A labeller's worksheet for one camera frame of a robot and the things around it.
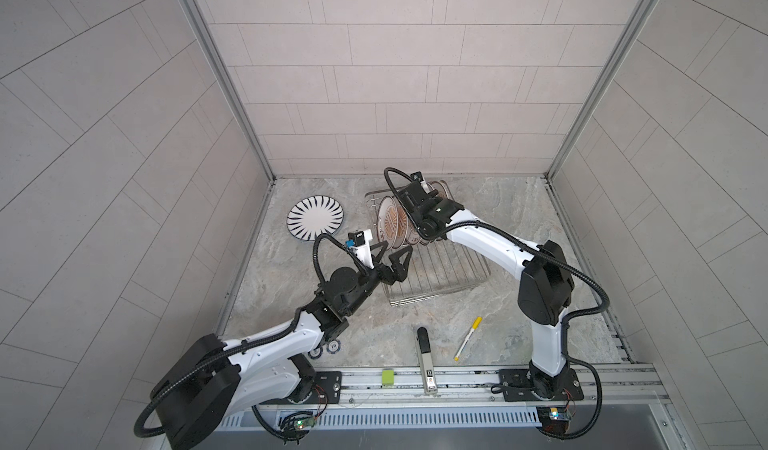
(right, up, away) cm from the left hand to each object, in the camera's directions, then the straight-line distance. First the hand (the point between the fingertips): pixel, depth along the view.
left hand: (408, 246), depth 72 cm
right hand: (+5, +9, +17) cm, 20 cm away
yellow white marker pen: (+19, -23, +8) cm, 31 cm away
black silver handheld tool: (+5, -30, -2) cm, 31 cm away
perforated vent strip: (-5, -39, -4) cm, 39 cm away
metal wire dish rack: (+9, -9, +19) cm, 23 cm away
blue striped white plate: (-31, +6, +31) cm, 44 cm away
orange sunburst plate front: (-6, +4, +24) cm, 25 cm away
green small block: (-5, -33, +2) cm, 33 cm away
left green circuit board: (-23, -38, -7) cm, 45 cm away
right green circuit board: (+35, -38, -4) cm, 52 cm away
